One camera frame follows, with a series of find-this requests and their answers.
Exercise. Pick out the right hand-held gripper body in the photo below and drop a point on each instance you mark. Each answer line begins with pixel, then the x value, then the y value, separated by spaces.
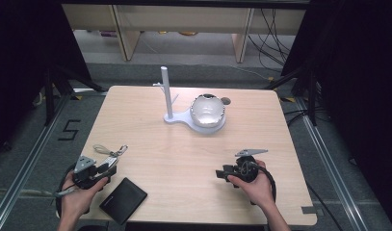
pixel 246 168

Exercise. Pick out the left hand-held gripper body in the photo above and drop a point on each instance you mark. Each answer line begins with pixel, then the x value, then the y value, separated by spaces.
pixel 84 174

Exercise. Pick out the black wallet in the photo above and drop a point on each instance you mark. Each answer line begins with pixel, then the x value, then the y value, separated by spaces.
pixel 123 200

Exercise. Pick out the white bowl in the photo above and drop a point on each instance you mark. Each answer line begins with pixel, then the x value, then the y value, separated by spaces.
pixel 207 111

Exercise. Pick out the white key stand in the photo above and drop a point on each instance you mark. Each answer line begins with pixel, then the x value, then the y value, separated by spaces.
pixel 167 96

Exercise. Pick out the person's right hand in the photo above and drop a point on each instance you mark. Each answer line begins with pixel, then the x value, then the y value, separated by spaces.
pixel 256 189

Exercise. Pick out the person's left hand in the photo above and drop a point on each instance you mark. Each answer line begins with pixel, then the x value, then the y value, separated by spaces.
pixel 78 199

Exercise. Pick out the dark round disc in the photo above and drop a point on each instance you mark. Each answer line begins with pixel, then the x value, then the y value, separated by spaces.
pixel 226 100

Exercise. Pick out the yellow tape piece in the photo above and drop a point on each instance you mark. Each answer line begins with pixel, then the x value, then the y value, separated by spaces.
pixel 288 99
pixel 77 97

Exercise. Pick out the grey tape piece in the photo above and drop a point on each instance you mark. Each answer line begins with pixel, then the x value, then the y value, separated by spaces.
pixel 310 210

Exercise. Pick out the black metal stand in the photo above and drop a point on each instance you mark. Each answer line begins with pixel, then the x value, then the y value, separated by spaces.
pixel 49 96
pixel 311 96

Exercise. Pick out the black curtain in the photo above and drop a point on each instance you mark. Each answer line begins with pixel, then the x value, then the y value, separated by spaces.
pixel 23 64
pixel 360 80

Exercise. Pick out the purple thing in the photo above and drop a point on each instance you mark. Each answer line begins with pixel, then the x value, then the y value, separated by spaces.
pixel 107 33

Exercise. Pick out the wooden shelf unit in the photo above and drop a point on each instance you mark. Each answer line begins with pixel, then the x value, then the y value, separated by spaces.
pixel 184 19

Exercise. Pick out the aluminium floor rail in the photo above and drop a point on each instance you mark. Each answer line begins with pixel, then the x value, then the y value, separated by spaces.
pixel 26 160
pixel 338 173

